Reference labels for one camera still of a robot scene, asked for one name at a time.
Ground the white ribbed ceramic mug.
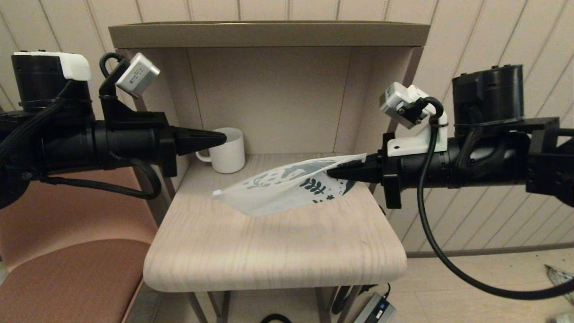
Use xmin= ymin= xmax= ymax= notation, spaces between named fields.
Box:
xmin=196 ymin=128 xmax=246 ymax=175

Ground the black right camera cable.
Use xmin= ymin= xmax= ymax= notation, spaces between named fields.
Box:
xmin=404 ymin=96 xmax=574 ymax=300

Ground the white crumpled floor object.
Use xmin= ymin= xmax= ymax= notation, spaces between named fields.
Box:
xmin=545 ymin=265 xmax=574 ymax=306

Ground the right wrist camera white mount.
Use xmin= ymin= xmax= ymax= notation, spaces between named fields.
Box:
xmin=379 ymin=82 xmax=449 ymax=157

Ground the pink plastic chair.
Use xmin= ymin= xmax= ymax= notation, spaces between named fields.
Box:
xmin=0 ymin=166 xmax=160 ymax=323

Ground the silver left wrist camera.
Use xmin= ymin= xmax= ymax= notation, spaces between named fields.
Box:
xmin=101 ymin=52 xmax=161 ymax=118

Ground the brown wall baseboard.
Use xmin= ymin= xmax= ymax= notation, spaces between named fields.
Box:
xmin=406 ymin=244 xmax=574 ymax=260

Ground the white floral zipper pouch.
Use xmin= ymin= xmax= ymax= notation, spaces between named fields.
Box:
xmin=212 ymin=153 xmax=368 ymax=217

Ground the beige wooden desk hutch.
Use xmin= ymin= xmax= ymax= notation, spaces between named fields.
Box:
xmin=109 ymin=21 xmax=430 ymax=193

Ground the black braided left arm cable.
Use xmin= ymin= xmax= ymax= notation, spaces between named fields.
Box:
xmin=0 ymin=81 xmax=162 ymax=200

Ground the thin black adapter cable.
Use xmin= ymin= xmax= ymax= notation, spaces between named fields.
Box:
xmin=357 ymin=282 xmax=391 ymax=300

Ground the thin black left camera cable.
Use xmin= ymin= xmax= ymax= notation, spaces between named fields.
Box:
xmin=99 ymin=52 xmax=124 ymax=97

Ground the grey power adapter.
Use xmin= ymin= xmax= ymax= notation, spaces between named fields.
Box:
xmin=354 ymin=293 xmax=397 ymax=323

